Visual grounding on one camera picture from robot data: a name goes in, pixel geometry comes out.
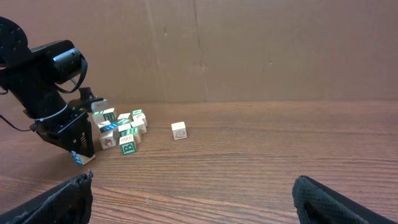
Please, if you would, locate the green-top wooden block upper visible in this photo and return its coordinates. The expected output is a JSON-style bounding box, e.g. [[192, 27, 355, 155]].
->
[[131, 109, 144, 116]]

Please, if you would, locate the wooden block brown picture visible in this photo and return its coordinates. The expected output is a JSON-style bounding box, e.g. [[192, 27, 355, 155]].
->
[[130, 119, 147, 134]]

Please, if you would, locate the green-top wooden block right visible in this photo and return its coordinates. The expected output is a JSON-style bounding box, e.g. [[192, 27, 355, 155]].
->
[[125, 127, 142, 144]]

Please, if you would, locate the plain wooden block green side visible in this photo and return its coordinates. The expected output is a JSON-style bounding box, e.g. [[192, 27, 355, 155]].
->
[[103, 108, 116, 121]]

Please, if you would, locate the plain wooden block upper middle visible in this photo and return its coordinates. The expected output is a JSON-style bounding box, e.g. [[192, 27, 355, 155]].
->
[[118, 113, 132, 121]]

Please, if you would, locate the wooden block animal picture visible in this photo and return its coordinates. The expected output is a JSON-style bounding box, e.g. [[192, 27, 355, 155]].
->
[[132, 113, 148, 127]]

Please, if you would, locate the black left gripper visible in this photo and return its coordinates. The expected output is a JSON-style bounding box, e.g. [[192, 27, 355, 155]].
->
[[30, 105, 95, 157]]

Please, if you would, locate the lone plain wooden block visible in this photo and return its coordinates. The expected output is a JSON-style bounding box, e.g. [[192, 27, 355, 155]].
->
[[171, 121, 187, 140]]

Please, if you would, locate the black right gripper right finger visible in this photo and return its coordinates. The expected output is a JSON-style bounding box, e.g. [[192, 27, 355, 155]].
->
[[292, 175, 397, 224]]

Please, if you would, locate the wooden block pencil picture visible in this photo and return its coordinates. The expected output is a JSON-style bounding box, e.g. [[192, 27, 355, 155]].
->
[[97, 121, 111, 133]]

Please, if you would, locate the wooden block blue edge lowest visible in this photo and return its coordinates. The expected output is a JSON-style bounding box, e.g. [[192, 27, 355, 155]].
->
[[71, 151, 96, 166]]

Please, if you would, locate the green letter wooden block centre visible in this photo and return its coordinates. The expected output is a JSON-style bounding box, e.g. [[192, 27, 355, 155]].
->
[[117, 118, 131, 126]]

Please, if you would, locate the green-top wooden block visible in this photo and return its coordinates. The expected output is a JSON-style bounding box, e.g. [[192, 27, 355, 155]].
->
[[125, 127, 142, 144], [92, 111, 105, 124], [131, 109, 144, 116]]

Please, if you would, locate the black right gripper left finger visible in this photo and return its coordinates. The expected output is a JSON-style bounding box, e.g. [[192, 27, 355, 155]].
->
[[1, 171, 93, 224]]

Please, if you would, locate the plain wooden block lower middle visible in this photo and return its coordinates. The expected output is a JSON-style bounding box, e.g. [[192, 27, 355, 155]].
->
[[99, 131, 117, 149]]

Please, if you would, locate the green-top wooden block far left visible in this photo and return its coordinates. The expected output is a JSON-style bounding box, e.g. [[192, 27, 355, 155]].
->
[[92, 111, 105, 124]]

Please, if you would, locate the blue-top wooden block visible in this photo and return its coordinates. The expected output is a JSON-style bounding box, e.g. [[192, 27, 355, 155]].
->
[[99, 123, 119, 133]]

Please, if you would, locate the brown cardboard backdrop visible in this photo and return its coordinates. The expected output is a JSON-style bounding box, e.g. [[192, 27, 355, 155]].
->
[[1, 0, 397, 104]]

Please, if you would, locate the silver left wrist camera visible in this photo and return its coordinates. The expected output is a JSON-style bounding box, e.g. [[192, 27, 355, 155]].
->
[[91, 99, 108, 113]]

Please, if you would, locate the plain wooden block centre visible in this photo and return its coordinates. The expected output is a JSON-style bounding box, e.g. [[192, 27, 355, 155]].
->
[[118, 123, 131, 137]]

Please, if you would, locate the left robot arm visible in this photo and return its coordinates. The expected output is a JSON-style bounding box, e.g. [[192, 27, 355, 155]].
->
[[1, 17, 99, 157]]

